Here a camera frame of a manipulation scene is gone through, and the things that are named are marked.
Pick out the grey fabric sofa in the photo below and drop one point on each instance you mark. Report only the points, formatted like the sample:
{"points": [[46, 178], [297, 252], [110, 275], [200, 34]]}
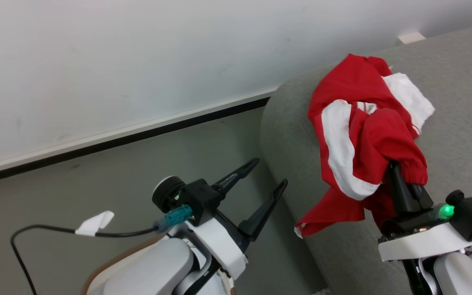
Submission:
{"points": [[457, 102]]}

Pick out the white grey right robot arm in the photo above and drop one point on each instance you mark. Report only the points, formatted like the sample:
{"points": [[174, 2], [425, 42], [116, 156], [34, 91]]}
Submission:
{"points": [[457, 274]]}

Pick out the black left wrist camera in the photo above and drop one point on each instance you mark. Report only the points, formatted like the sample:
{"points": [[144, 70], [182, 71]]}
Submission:
{"points": [[199, 196]]}

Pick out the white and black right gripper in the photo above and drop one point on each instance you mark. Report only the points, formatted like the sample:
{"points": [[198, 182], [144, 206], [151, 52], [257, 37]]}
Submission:
{"points": [[416, 241]]}

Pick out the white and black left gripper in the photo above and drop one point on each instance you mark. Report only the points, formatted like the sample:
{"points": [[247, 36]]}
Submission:
{"points": [[221, 246]]}

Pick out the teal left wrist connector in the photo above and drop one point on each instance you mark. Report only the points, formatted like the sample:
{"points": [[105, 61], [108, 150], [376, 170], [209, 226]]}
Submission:
{"points": [[174, 217]]}

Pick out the red and white clothing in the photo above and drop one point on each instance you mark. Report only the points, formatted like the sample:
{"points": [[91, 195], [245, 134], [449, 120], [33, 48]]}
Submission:
{"points": [[367, 135]]}

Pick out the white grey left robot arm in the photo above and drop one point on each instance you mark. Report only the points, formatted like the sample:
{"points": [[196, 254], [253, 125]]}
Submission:
{"points": [[154, 266]]}

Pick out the black and white baseboard strip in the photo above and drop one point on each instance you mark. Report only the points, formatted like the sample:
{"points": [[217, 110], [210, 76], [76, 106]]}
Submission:
{"points": [[96, 146]]}

